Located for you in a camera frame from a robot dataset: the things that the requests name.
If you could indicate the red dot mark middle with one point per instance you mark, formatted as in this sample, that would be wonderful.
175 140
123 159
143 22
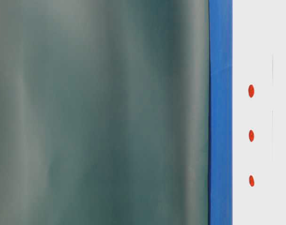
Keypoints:
251 135

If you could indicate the red dot mark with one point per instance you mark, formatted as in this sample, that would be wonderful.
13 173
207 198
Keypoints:
251 90
251 181
251 135

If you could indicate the red dot mark near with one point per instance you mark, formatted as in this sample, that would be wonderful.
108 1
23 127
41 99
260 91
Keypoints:
251 90

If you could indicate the red dot mark far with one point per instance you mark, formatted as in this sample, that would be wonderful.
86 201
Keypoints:
251 181

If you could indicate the blue table cloth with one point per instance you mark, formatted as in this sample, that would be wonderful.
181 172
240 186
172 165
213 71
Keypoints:
220 116

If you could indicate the white foam base board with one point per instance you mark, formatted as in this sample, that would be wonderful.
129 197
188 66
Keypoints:
259 32

